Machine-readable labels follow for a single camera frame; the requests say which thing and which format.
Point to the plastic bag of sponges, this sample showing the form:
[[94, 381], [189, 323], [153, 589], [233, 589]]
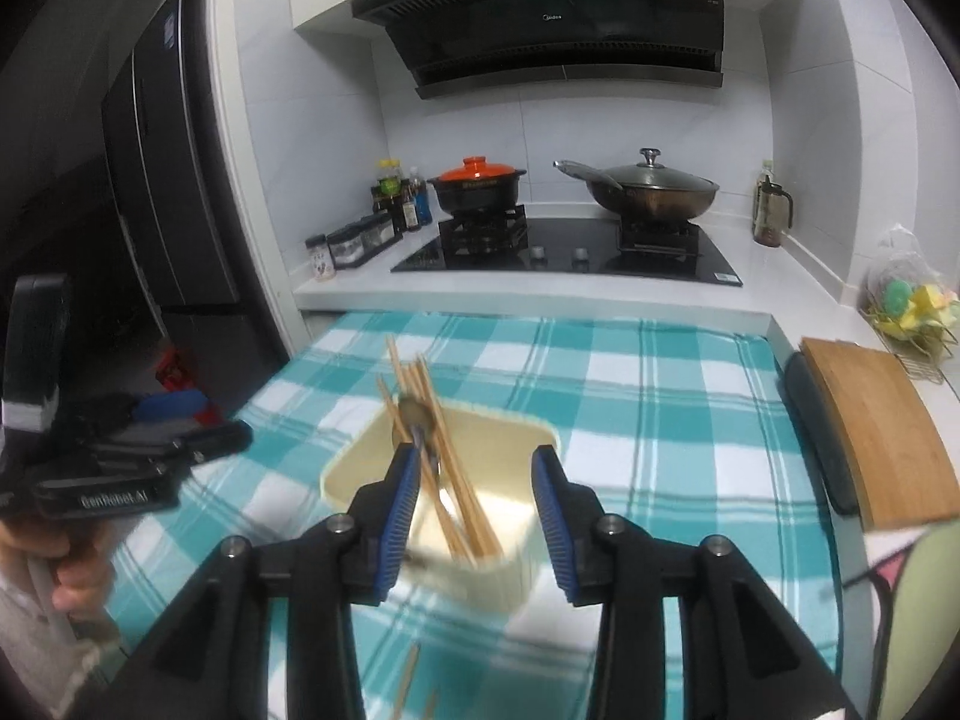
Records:
[[915, 292]]

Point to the yellow cap sauce bottle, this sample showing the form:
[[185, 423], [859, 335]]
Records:
[[388, 184]]

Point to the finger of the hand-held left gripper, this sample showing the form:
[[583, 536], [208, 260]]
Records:
[[169, 406], [217, 439]]

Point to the black gas stove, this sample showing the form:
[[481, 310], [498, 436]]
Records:
[[570, 251]]

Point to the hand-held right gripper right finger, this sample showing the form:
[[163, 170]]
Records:
[[553, 525]]

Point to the metal spoon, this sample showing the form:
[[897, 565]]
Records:
[[412, 412]]

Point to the glass french press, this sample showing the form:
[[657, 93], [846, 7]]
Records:
[[771, 214]]

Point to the cream ribbed utensil holder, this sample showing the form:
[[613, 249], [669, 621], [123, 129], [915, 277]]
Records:
[[495, 480]]

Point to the black range hood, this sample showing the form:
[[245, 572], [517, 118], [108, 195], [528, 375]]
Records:
[[570, 15]]

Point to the pale plastic bottle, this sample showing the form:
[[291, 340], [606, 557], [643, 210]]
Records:
[[766, 169]]

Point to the blue liquid bottle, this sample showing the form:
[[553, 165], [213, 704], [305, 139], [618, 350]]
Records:
[[425, 202]]

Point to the dark refrigerator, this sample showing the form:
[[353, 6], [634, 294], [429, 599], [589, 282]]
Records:
[[172, 180]]

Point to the black padded mat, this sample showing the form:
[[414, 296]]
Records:
[[814, 427]]

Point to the dark soy sauce bottle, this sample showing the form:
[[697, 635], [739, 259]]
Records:
[[411, 206]]

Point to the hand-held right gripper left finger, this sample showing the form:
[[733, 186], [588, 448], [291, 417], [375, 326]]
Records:
[[399, 525]]

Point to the teal white checked tablecloth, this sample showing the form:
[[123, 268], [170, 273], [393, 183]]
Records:
[[660, 405]]

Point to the person's left forearm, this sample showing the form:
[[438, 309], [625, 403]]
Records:
[[22, 622]]

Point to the wooden cutting board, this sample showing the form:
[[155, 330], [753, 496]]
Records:
[[885, 427]]

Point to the condiment bottles and jars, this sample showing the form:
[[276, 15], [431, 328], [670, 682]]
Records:
[[364, 240]]

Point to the group of wooden chopsticks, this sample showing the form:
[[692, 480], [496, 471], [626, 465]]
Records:
[[420, 397]]

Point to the person's left hand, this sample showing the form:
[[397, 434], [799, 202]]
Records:
[[82, 570]]

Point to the red object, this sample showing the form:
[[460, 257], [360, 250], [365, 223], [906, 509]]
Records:
[[176, 375]]

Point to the small spice jar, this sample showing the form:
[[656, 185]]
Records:
[[321, 259]]

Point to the dark wok with glass lid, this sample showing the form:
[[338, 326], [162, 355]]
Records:
[[652, 191]]

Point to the black clay pot orange lid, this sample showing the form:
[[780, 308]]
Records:
[[480, 184]]

